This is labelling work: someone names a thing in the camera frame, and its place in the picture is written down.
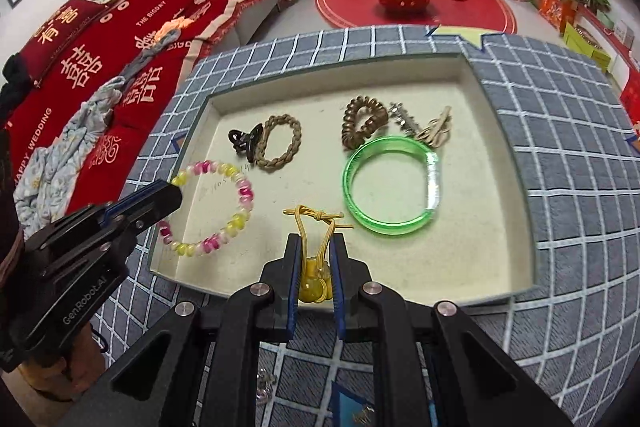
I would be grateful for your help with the red television shelf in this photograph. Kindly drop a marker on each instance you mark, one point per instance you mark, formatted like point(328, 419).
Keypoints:
point(620, 39)

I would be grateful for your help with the grey twisted cloth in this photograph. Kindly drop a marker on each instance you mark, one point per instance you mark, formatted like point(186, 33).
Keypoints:
point(155, 49)

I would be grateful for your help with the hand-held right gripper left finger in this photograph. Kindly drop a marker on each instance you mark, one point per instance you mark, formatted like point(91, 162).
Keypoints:
point(292, 287)

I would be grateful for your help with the silver hair clip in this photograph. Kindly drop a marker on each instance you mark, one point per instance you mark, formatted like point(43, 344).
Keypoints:
point(402, 119)

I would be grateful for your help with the green cardboard box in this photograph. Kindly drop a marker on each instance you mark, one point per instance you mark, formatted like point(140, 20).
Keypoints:
point(587, 47)

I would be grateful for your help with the red lettered pillow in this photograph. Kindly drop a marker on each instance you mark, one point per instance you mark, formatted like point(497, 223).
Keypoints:
point(60, 37)

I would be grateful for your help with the small silver charm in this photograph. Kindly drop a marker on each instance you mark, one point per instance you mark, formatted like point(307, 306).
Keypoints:
point(265, 386)

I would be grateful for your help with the black hair claw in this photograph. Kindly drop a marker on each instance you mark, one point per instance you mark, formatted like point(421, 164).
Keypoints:
point(242, 142)

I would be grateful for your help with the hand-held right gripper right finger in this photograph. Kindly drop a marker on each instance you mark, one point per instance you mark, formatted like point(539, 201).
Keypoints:
point(340, 292)

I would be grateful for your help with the blue star sticker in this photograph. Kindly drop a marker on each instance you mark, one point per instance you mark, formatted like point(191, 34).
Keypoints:
point(350, 399)

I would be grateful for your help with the yellow star sticker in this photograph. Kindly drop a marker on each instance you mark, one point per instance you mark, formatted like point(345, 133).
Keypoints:
point(462, 38)

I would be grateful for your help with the wooden hair clip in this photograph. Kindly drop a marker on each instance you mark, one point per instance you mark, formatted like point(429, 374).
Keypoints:
point(435, 129)

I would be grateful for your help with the round red rug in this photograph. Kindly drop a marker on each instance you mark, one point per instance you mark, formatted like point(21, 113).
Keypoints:
point(475, 14)

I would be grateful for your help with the dark cloth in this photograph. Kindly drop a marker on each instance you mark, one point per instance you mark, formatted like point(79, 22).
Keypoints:
point(15, 79)

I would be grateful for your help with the grey shallow tray box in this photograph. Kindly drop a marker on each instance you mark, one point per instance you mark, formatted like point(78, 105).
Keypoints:
point(310, 187)

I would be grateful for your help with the green translucent bangle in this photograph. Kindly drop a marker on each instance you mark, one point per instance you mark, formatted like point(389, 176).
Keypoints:
point(395, 227)

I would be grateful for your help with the light blue floral cloth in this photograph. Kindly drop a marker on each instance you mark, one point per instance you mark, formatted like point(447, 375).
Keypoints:
point(65, 157)

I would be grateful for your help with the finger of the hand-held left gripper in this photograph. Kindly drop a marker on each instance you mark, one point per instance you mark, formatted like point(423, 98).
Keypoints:
point(160, 214)
point(150, 194)

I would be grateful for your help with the red covered sofa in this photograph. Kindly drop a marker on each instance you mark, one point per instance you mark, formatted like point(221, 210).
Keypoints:
point(150, 22)

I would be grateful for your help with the large red gift box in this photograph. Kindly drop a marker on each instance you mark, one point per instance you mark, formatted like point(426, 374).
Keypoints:
point(631, 99)

